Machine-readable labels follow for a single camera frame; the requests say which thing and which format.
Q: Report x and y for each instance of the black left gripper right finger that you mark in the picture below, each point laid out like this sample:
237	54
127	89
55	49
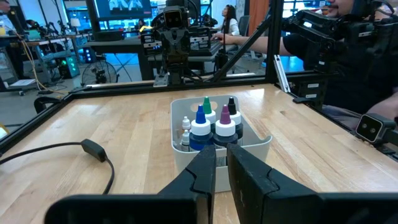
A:
253	193

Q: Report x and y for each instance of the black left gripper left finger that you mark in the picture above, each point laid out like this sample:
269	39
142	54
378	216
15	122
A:
200	177

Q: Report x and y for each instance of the small white-capped coloring bottle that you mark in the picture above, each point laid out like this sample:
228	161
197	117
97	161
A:
186	124
185	140

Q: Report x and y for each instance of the large blue-capped coloring bottle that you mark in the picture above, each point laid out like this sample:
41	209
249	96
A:
200	127

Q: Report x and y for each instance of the large purple-capped coloring bottle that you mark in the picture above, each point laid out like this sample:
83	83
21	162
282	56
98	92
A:
225	128

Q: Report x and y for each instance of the large green-capped coloring bottle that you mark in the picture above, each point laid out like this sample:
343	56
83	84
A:
207	107

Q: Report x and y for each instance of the large black-capped coloring bottle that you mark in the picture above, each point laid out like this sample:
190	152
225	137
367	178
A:
231	107

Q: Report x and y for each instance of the person's forearm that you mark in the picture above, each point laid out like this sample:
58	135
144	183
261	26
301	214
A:
261	46
385	109

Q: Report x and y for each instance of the white plastic storage bin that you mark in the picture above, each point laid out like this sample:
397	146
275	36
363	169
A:
186	165

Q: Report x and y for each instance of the person's hand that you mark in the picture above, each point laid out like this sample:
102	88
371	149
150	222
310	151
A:
224	39

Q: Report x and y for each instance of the grey office chair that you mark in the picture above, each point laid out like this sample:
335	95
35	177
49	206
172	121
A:
245	26

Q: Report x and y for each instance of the dark grey desk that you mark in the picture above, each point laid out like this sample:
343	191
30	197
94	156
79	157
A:
118	46

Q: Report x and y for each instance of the silver aluminium bar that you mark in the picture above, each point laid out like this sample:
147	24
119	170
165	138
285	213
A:
281	74

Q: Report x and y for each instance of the black desktop device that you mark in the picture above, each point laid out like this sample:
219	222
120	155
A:
109	35

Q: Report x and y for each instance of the black floor fan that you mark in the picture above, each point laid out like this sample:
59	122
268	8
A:
99	73

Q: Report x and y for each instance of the small white desk lamp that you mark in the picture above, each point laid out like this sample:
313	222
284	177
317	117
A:
75	22

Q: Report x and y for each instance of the computer tower with green lights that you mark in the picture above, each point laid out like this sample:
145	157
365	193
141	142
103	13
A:
70	65

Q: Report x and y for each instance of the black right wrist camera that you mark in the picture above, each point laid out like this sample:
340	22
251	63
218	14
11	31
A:
172	18

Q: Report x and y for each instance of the wall display screen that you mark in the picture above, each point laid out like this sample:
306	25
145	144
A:
124	7

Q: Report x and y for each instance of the black table-level camera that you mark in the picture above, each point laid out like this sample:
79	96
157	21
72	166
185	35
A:
370	129

